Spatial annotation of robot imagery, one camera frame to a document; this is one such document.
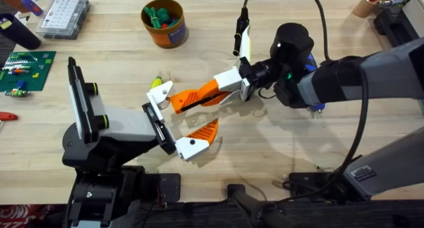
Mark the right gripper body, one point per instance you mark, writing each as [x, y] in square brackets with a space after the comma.
[291, 49]

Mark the black rail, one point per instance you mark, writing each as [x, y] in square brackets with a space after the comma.
[205, 216]

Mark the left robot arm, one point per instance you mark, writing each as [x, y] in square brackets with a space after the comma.
[99, 195]

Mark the orange ribbed wedge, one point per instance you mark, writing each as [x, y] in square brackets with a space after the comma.
[182, 100]

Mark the right wrist upright plate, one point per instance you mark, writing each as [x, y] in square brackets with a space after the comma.
[245, 42]

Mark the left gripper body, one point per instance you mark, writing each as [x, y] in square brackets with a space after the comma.
[126, 125]

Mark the wrist upright plate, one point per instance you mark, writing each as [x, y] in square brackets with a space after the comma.
[245, 42]
[79, 98]

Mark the red patterned bag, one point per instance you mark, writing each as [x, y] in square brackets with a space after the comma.
[23, 216]

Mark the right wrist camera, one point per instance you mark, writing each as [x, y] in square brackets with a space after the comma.
[241, 26]

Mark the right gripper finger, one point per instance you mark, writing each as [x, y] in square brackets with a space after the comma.
[228, 97]
[228, 79]

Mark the black box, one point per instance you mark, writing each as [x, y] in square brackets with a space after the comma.
[394, 26]

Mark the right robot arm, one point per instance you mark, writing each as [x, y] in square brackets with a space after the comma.
[387, 69]

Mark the white box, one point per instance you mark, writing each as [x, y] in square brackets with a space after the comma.
[415, 12]

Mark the clear plastic parts box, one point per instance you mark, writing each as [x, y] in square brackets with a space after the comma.
[63, 16]

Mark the cardboard roll with items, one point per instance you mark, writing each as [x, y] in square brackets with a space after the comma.
[364, 6]

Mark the green board with blocks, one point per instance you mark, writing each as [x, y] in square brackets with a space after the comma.
[26, 70]

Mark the yellow green vegetable toy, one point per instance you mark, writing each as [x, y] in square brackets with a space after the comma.
[156, 82]

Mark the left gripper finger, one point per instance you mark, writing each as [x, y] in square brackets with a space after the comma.
[193, 146]
[160, 92]

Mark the black clamp post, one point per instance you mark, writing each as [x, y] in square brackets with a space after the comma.
[251, 205]

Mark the black cylinder with yellow label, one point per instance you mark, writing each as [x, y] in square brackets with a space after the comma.
[20, 32]

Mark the orange tub with toys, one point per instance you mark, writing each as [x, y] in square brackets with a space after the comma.
[165, 26]

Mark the left wrist upright plate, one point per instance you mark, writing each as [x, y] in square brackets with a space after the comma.
[79, 98]

